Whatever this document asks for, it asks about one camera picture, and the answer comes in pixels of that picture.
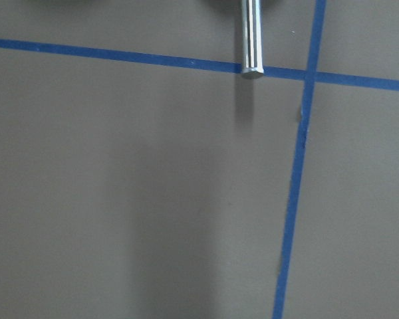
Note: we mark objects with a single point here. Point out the steel ice scoop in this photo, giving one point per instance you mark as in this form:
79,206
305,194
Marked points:
252,58

